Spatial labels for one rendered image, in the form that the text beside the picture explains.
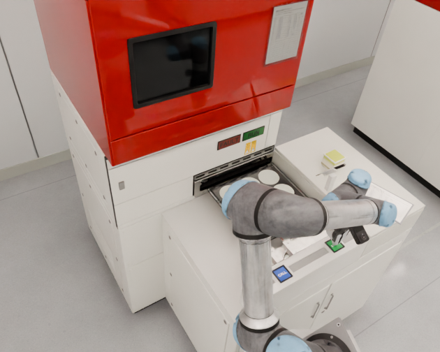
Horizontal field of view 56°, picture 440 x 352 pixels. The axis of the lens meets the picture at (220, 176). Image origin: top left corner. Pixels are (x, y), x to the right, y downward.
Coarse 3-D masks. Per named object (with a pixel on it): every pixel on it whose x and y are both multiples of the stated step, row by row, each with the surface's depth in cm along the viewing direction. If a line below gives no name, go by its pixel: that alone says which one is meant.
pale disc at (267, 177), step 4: (260, 172) 194; (264, 172) 194; (268, 172) 194; (272, 172) 195; (260, 176) 192; (264, 176) 192; (268, 176) 192; (272, 176) 192; (276, 176) 193; (264, 180) 190; (268, 180) 190; (272, 180) 190; (276, 180) 191
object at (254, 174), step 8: (264, 168) 196; (272, 168) 196; (248, 176) 191; (256, 176) 192; (280, 176) 193; (224, 184) 186; (272, 184) 188; (288, 184) 189; (216, 192) 183; (296, 192) 186
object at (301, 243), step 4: (324, 232) 173; (312, 236) 171; (316, 236) 171; (320, 236) 171; (324, 236) 171; (296, 240) 169; (300, 240) 169; (304, 240) 169; (308, 240) 169; (312, 240) 169; (316, 240) 170; (296, 244) 167; (300, 244) 168; (304, 244) 168; (308, 244) 168; (280, 248) 166; (300, 248) 166; (304, 248) 166; (280, 252) 164; (284, 256) 163; (288, 256) 163; (272, 264) 160
